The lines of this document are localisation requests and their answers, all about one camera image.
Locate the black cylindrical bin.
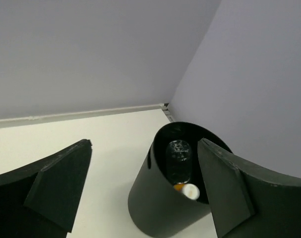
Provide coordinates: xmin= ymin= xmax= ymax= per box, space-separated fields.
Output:
xmin=128 ymin=121 xmax=231 ymax=238

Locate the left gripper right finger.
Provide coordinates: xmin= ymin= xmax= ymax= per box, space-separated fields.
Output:
xmin=197 ymin=139 xmax=301 ymax=238

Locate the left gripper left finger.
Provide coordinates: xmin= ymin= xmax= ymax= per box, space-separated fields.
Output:
xmin=0 ymin=139 xmax=92 ymax=238

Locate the crushed clear bottle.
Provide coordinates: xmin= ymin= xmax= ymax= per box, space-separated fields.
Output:
xmin=166 ymin=140 xmax=193 ymax=184

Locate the orange juice bottle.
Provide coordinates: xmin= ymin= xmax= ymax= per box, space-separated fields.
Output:
xmin=173 ymin=183 xmax=200 ymax=200

